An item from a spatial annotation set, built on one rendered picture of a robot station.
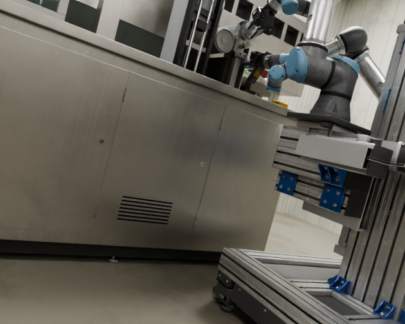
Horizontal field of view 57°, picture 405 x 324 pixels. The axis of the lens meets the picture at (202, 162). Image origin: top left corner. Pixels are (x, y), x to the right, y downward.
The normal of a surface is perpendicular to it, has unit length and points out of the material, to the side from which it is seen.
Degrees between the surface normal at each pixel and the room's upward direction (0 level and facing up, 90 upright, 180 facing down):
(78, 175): 90
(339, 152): 90
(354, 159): 90
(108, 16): 90
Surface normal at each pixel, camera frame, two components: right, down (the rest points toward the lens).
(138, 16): 0.54, 0.18
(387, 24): -0.84, -0.19
